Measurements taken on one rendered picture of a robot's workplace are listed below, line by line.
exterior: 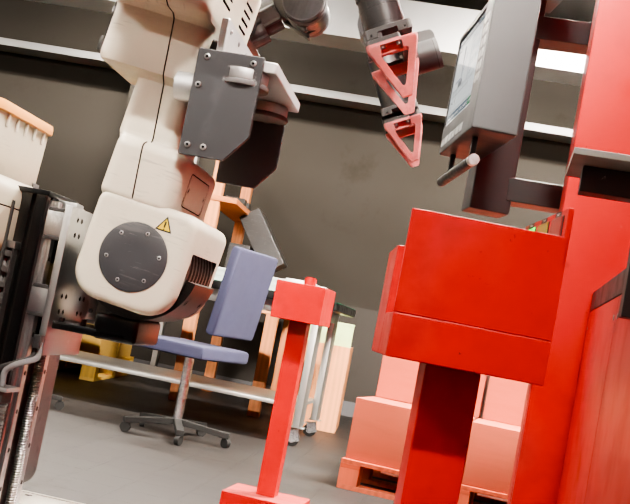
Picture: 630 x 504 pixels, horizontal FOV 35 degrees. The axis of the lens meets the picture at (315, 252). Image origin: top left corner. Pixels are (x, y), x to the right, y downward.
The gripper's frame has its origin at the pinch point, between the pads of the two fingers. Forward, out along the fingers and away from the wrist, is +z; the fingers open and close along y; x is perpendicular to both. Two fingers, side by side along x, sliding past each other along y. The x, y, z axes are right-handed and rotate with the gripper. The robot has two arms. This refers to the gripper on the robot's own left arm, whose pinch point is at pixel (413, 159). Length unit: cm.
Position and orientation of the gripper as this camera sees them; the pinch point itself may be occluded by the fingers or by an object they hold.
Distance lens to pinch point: 179.9
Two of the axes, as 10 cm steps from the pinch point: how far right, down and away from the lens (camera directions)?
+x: -9.5, 2.8, 0.9
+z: 2.7, 9.5, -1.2
